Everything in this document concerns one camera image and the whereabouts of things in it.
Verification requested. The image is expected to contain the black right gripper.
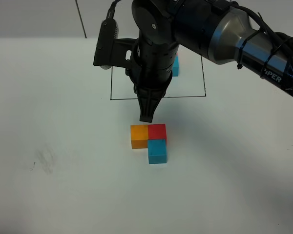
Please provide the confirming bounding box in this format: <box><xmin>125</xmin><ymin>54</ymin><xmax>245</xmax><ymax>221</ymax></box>
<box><xmin>126</xmin><ymin>36</ymin><xmax>179</xmax><ymax>122</ymax></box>

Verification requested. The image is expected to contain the red cube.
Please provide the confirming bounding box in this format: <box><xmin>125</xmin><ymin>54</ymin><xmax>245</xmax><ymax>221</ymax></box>
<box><xmin>147</xmin><ymin>124</ymin><xmax>167</xmax><ymax>146</ymax></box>

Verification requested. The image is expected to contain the orange cube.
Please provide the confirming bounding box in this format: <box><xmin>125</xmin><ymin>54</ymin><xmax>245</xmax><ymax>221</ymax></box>
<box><xmin>130</xmin><ymin>125</ymin><xmax>149</xmax><ymax>149</ymax></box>

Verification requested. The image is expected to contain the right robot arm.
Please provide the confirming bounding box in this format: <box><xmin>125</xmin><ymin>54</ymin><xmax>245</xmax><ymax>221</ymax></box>
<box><xmin>129</xmin><ymin>0</ymin><xmax>293</xmax><ymax>122</ymax></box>

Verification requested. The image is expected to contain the blue template cube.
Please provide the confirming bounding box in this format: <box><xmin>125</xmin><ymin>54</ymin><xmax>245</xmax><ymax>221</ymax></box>
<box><xmin>172</xmin><ymin>56</ymin><xmax>179</xmax><ymax>77</ymax></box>

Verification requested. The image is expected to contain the black right camera cable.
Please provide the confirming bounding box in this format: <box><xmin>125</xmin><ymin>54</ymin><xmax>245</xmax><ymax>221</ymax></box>
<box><xmin>106</xmin><ymin>0</ymin><xmax>293</xmax><ymax>112</ymax></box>

